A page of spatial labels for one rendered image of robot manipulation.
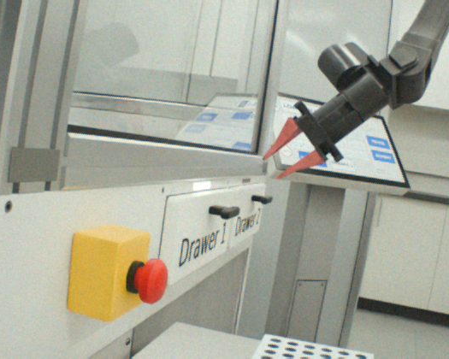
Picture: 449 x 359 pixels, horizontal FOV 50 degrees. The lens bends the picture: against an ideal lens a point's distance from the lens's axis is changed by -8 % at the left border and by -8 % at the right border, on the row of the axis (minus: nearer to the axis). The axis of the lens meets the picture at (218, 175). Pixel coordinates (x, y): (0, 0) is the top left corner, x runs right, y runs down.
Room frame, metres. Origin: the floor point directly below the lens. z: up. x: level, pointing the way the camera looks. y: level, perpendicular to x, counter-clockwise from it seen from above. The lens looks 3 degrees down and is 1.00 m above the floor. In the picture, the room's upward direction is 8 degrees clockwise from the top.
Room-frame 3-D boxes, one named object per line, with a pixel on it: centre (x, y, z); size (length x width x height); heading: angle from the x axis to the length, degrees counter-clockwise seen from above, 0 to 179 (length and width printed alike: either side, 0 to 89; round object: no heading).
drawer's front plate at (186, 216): (0.76, 0.01, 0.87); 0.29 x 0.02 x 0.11; 166
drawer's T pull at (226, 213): (0.76, -0.01, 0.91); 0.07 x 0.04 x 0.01; 166
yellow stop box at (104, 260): (0.44, 0.08, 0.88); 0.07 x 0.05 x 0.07; 166
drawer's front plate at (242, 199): (1.07, -0.07, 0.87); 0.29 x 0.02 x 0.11; 166
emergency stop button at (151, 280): (0.43, 0.05, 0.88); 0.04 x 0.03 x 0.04; 166
